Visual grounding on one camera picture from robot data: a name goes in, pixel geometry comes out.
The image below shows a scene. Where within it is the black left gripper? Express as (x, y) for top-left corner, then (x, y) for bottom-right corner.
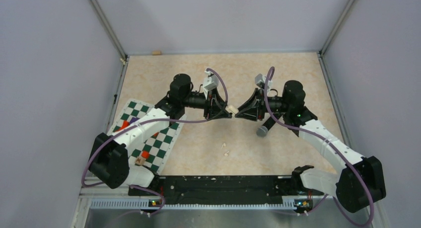
(182, 87), (232, 120)

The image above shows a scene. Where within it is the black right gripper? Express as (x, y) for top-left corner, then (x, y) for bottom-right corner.
(236, 88), (291, 121)

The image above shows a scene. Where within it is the cream earbud charging case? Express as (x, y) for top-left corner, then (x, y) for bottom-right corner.
(226, 105), (239, 115)

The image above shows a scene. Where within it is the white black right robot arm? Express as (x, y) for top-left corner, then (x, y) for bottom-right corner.
(235, 75), (386, 213)

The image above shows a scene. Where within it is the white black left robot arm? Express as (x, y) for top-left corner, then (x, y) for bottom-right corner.
(85, 69), (263, 195)

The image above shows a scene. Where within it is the green white chessboard mat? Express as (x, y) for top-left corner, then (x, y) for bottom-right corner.
(107, 98), (184, 174)

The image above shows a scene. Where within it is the wooden block in corner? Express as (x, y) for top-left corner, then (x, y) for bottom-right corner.
(151, 50), (162, 56)

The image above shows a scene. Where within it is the purple wooden block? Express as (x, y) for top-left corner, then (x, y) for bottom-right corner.
(129, 117), (138, 124)

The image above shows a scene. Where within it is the red block at edge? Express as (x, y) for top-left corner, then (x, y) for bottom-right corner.
(140, 151), (150, 159)

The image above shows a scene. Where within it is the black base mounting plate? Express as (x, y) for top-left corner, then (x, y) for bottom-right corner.
(149, 175), (309, 205)

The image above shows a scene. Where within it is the tan wooden cube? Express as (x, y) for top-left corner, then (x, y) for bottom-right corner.
(135, 156), (145, 166)

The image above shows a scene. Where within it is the red arch block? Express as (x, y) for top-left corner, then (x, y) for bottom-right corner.
(117, 120), (130, 131)

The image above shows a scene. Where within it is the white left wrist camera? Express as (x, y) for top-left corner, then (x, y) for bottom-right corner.
(202, 71), (219, 94)

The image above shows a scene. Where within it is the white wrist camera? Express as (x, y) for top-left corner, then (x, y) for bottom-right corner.
(202, 71), (219, 94)
(254, 74), (273, 90)

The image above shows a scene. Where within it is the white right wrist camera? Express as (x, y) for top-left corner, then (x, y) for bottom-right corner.
(254, 74), (273, 90)

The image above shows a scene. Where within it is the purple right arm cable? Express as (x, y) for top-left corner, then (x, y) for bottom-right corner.
(263, 66), (376, 228)

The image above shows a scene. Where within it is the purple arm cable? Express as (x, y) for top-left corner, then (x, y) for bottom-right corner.
(263, 66), (376, 228)
(80, 68), (229, 218)

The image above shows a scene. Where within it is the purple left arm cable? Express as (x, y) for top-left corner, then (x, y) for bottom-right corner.
(80, 68), (229, 218)

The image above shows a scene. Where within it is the aluminium front rail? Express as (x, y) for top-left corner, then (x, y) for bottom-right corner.
(72, 167), (386, 228)

